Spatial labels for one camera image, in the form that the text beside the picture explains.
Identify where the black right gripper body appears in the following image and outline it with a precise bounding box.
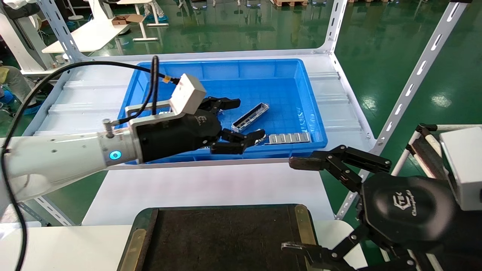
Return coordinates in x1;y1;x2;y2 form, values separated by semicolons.
358;172;482;271

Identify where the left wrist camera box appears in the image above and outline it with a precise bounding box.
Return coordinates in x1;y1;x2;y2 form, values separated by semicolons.
169;73;207;115

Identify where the white desk with T-legs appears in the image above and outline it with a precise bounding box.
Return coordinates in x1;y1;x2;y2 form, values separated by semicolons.
117;0;160;42

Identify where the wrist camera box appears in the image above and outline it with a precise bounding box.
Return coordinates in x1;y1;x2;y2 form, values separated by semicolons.
169;73;207;115
440;127;482;211

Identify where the silver metal channel part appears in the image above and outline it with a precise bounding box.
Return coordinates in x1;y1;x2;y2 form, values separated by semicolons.
231;102;270;133

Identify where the white machine stand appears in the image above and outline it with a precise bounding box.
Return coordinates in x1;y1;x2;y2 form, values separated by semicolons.
0;0;70;81

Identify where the open cardboard box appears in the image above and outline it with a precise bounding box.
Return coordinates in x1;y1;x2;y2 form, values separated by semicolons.
112;14;146;26

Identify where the grey ribbed metal strip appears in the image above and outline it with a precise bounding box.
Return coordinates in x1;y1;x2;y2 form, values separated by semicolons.
265;132;311;145

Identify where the white work table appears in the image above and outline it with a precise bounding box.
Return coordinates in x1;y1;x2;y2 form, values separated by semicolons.
42;18;135;54

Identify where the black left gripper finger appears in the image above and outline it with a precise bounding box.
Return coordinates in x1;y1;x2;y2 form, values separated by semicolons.
210;128;266;155
200;97;241;115

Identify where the black container with brass edges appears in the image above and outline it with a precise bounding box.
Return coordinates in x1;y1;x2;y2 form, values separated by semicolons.
117;204;322;271

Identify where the blue plastic tray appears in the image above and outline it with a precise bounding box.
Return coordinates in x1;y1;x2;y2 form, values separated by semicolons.
115;59;328;165

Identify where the silver camera mount bracket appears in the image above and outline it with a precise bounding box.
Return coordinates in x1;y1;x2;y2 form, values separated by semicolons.
124;100;181;130

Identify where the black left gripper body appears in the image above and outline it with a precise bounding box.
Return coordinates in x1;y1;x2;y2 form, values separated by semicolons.
136;111;223;163

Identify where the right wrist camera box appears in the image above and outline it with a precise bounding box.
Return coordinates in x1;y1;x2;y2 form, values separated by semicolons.
440;127;482;211

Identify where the person in beige trousers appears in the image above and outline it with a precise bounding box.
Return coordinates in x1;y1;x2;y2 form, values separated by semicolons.
0;65;43;115

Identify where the black camera cable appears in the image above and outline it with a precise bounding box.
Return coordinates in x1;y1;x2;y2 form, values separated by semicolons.
0;55;180;271

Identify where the white metal shelf rack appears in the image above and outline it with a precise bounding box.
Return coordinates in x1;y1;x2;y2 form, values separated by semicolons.
0;0;472;226

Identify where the cart with white tubes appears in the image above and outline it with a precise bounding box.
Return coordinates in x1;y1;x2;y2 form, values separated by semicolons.
392;123;482;177

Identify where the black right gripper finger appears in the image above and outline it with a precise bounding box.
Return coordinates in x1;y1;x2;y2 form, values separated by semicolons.
281;225;418;271
289;145;392;193

